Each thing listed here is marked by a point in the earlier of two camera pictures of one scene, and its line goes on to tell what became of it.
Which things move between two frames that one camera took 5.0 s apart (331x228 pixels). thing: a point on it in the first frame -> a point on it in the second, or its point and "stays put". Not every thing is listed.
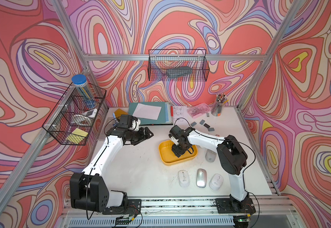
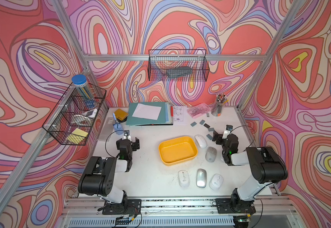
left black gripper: [141, 136] -> [134, 145]
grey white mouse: [210, 155] stays put
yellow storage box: [168, 157] stays put
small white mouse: [183, 178] stays put
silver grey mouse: [201, 177] stays put
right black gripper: [177, 151] -> [219, 137]
